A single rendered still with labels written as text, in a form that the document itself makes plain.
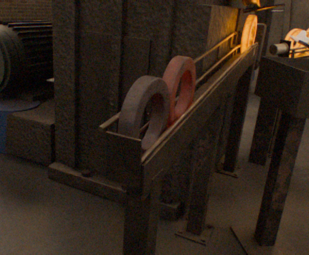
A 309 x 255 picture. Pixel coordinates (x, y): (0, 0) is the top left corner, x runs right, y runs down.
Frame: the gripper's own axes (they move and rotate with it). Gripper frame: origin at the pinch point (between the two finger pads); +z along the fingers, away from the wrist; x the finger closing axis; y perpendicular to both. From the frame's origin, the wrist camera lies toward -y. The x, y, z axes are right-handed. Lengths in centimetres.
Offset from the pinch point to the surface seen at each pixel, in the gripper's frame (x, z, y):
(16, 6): -435, 592, -215
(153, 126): 117, 12, -21
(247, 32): 22.2, 17.2, -3.8
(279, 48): -21.3, 3.6, -8.9
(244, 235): 60, -25, -71
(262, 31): -6.6, 14.4, -3.2
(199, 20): 61, 28, -3
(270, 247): 62, -35, -68
